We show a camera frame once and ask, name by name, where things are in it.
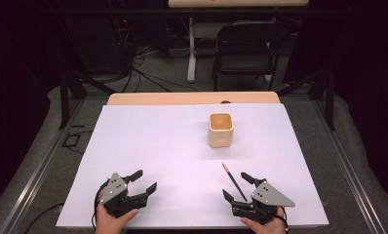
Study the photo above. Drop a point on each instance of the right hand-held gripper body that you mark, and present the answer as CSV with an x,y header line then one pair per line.
x,y
268,196

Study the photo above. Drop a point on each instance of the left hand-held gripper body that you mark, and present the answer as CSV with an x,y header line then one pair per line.
x,y
115,190

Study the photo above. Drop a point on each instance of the person's right hand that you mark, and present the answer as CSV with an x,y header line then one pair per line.
x,y
270,227

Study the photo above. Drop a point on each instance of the person's left hand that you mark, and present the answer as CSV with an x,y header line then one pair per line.
x,y
109,222

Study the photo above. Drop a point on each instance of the white table sheet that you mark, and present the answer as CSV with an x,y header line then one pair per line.
x,y
149,146

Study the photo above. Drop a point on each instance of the cream square cup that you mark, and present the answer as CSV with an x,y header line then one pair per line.
x,y
220,136

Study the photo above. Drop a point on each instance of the wooden table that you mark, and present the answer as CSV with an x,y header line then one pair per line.
x,y
182,98

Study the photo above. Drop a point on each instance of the black folding chair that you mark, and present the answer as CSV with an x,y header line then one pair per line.
x,y
244,63

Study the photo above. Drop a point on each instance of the white table leg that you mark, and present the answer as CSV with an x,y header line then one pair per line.
x,y
191,58

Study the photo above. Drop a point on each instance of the dark equipment cabinet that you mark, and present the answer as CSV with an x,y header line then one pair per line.
x,y
97,45

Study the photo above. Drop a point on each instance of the aluminium floor rail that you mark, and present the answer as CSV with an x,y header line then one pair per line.
x,y
39,172
348,169

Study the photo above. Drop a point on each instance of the black frame stand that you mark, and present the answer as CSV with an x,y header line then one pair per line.
x,y
64,97
329,97

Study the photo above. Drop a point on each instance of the black horizontal frame bar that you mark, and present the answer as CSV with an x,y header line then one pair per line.
x,y
149,10

